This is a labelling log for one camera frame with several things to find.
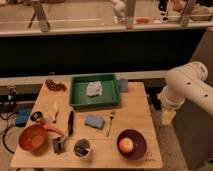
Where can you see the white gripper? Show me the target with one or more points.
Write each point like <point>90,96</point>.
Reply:
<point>167,116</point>

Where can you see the white towel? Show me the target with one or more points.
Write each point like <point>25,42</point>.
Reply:
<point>94,89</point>

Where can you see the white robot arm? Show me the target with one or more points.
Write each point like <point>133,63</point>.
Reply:
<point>185,82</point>

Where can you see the purple bowl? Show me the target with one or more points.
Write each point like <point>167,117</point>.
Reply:
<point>140,144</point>

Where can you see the orange bowl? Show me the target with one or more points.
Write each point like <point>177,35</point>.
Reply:
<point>32,138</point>

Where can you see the red yellow apple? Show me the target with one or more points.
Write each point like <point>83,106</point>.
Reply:
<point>126,145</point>

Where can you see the silver fork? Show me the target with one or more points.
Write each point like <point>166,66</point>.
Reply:
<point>112,115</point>

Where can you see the green plastic tray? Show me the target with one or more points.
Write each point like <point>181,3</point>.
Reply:
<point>110,92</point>

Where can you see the blue sponge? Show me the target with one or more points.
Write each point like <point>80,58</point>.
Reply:
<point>94,121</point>

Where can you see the black metal clip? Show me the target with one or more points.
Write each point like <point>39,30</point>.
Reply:
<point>58,144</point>

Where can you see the yellow banana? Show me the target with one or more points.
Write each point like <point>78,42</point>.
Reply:
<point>53,111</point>

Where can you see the orange spoon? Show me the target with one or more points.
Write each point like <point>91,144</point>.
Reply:
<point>53,129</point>

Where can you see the small dark can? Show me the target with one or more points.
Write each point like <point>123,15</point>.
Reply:
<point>37,117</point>

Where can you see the blue box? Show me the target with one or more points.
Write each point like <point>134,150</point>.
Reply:
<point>22,117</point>

